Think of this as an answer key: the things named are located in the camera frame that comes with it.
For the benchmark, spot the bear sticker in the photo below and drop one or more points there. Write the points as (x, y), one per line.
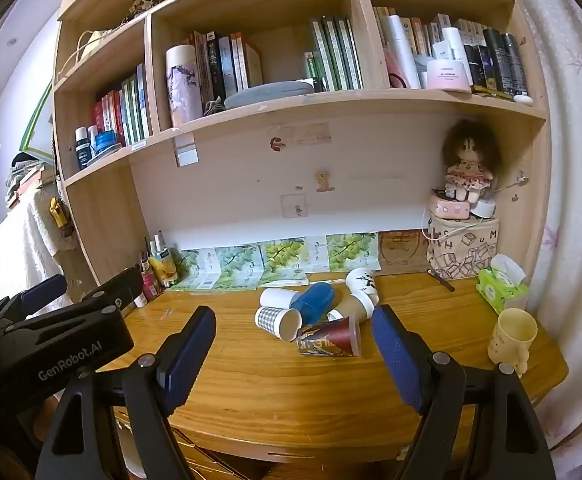
(324, 181)

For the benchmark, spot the small white oval object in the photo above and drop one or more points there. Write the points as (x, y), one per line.
(522, 99)

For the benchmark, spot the dark red printed cup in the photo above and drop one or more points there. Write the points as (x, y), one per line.
(333, 337)

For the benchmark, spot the brown-haired rag doll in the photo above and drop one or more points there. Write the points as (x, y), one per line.
(471, 157)

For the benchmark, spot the red brown sticker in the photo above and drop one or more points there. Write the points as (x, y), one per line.
(277, 143)

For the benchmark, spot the row of cosmetic boxes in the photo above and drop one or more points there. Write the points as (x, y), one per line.
(423, 35)

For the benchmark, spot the pale yellow mug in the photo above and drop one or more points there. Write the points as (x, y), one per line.
(513, 335)

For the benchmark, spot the brown pen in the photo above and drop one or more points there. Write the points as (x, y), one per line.
(441, 280)

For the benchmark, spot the row of red green books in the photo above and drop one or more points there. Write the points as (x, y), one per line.
(121, 110)

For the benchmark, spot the white floral print cup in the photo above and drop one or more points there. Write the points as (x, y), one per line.
(362, 280)

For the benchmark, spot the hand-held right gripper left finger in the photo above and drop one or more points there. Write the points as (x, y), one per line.
(186, 357)

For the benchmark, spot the blue cup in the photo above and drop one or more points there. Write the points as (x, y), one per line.
(313, 300)

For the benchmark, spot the green tissue pack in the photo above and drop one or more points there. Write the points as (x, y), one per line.
(501, 290)

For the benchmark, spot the clear square sticker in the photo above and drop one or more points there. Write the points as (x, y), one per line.
(293, 206)

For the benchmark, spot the white paper label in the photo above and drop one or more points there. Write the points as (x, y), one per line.
(186, 149)

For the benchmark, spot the grey zip case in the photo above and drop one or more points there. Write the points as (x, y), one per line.
(266, 94)

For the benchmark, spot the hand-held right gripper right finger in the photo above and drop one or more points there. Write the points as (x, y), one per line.
(396, 360)

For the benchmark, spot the white floral curtain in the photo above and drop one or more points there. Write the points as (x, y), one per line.
(571, 160)

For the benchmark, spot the black tall bottle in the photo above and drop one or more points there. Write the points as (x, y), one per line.
(495, 60)
(515, 65)

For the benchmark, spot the black bottle white cap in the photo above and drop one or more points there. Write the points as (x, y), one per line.
(82, 150)

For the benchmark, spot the brown cartoon print card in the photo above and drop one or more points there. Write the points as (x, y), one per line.
(401, 255)

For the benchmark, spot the small white cap bottle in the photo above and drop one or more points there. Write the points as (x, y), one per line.
(93, 140)

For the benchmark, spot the green framed picture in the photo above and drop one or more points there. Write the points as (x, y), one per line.
(33, 130)

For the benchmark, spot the pink white jar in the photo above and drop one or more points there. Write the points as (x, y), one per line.
(446, 77)

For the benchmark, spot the yellow spray bottle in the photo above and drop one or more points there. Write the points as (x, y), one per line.
(165, 267)

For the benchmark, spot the printed cardboard box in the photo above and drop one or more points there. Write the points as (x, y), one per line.
(466, 252)

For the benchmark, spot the pink small device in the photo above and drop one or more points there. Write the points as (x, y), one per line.
(448, 208)

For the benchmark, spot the white tall tube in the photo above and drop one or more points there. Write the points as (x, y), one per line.
(403, 52)

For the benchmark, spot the row of dark books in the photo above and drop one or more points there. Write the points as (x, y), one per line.
(221, 65)

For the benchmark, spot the wooden bookshelf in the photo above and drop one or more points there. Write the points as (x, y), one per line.
(106, 220)

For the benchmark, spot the white lace cloth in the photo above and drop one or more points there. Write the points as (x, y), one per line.
(16, 250)

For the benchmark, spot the stack of books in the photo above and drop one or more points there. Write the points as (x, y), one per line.
(23, 180)

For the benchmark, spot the checkered paper cup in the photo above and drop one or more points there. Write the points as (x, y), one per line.
(268, 317)

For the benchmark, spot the plain white paper cup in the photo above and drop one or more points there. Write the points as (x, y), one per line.
(276, 297)

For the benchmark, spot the white round device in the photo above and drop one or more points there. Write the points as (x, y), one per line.
(483, 208)

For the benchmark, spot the blue jar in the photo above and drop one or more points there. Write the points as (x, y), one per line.
(106, 141)

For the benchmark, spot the brown paper cup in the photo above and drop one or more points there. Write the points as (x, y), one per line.
(353, 306)

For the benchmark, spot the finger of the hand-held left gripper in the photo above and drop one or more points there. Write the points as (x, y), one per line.
(118, 287)
(41, 292)

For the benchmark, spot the white floral thermos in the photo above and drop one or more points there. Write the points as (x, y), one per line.
(183, 85)

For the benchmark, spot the pink tube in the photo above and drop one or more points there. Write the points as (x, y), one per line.
(148, 280)

